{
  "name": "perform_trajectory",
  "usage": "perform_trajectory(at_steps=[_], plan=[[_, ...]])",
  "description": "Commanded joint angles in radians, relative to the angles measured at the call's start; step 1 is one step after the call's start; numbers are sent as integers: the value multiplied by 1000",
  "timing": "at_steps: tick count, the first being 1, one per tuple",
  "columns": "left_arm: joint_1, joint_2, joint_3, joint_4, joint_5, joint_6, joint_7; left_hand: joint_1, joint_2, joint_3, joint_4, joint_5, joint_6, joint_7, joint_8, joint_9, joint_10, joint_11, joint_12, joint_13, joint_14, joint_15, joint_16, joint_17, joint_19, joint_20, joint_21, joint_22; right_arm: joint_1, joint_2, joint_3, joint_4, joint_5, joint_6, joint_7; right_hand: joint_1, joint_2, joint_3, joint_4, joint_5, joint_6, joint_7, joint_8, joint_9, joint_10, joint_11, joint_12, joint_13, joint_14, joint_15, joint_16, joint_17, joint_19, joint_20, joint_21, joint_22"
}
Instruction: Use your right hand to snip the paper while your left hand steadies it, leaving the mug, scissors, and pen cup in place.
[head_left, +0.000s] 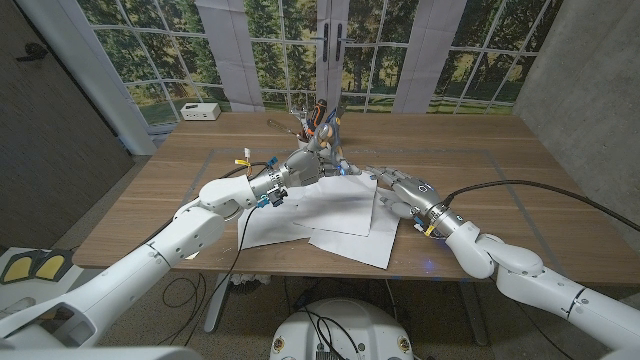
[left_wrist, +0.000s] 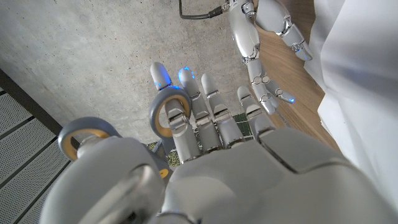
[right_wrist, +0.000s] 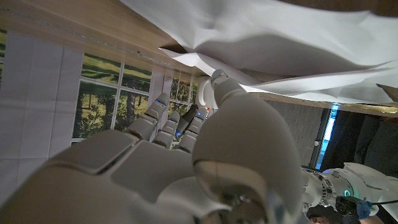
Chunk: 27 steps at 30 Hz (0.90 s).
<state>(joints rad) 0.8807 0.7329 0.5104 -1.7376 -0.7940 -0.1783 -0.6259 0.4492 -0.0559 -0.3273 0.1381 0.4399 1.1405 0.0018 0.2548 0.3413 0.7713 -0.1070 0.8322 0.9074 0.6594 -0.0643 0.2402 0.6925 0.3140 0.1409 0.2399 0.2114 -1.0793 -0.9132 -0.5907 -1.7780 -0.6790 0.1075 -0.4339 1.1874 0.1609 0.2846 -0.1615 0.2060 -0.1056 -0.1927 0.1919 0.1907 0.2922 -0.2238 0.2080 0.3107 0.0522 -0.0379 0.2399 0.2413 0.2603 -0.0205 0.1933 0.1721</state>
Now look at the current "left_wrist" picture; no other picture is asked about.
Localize printed window forest backdrop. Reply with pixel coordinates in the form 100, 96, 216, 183
146, 112, 254, 167

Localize yellow handled scissors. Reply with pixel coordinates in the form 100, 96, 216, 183
57, 85, 193, 180

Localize large white paper sheet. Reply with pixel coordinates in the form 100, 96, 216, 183
303, 0, 398, 106

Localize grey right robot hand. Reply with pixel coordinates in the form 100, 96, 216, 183
228, 0, 314, 116

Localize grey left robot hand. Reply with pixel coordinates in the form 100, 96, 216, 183
39, 61, 398, 224

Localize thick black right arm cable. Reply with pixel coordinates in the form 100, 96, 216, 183
178, 0, 231, 21

